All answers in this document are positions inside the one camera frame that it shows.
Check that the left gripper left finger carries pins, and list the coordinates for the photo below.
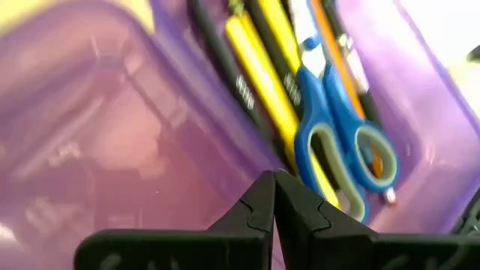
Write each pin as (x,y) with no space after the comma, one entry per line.
(225,247)

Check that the black and white pen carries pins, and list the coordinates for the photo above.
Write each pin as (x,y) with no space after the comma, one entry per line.
(356,71)

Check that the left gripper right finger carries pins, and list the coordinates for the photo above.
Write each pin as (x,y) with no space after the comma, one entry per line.
(337,251)

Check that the orange pencil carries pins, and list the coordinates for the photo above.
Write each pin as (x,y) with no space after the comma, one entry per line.
(333,48)

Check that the purple plastic supply box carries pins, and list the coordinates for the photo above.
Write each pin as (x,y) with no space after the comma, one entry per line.
(112,131)

